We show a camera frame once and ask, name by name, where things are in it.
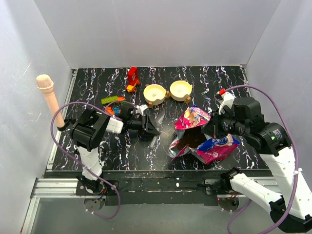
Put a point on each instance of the green toy brick plate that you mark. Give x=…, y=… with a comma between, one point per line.
x=108, y=100

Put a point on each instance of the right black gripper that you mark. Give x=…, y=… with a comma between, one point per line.
x=212, y=127

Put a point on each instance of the pink pet food bag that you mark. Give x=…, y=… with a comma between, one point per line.
x=190, y=140

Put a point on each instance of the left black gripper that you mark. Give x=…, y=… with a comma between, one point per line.
x=146, y=127

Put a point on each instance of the red toy block car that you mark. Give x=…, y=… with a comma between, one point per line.
x=133, y=80

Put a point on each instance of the black microphone tripod stand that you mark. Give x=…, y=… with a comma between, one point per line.
x=68, y=125

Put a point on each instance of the aluminium frame rail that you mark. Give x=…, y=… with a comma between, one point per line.
x=50, y=188

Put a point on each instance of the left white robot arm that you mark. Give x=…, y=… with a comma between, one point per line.
x=88, y=131

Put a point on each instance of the cream double pet bowl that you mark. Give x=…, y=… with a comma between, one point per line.
x=180, y=90

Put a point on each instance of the clear plastic scoop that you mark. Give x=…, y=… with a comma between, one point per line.
x=157, y=122

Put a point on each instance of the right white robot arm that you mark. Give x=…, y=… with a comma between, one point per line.
x=291, y=208

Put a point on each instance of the pink microphone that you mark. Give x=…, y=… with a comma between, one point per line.
x=46, y=86

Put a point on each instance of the orange curved toy track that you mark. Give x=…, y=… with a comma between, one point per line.
x=115, y=110

